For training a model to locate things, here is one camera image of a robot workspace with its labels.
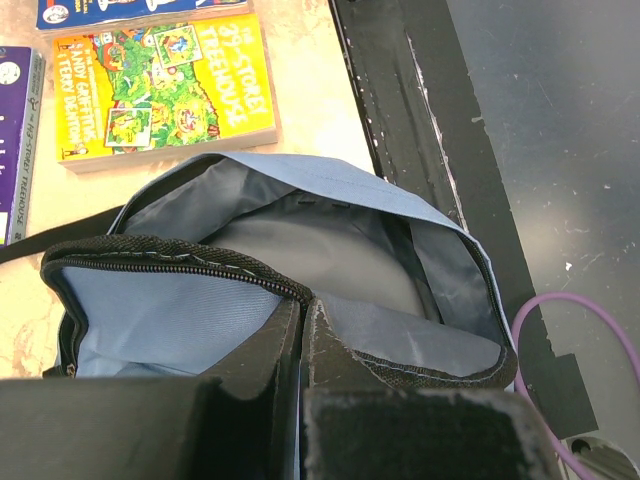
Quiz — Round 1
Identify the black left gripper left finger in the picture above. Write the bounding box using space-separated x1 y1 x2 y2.
194 299 301 479

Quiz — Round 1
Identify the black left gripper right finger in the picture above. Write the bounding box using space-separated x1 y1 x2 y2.
302 295 391 391

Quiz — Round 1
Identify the orange treehouse book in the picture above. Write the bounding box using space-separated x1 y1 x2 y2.
53 13 277 173

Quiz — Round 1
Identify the purple book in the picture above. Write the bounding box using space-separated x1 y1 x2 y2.
0 46 45 247

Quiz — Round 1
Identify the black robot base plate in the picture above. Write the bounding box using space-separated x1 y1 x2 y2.
327 0 600 441

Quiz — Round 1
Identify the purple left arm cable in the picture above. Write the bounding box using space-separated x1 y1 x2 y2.
509 291 640 480

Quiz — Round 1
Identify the blue cartoon cover book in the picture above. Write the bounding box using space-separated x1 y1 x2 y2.
36 0 251 31

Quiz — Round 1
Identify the blue-grey fabric backpack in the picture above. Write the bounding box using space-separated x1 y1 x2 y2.
0 151 519 480

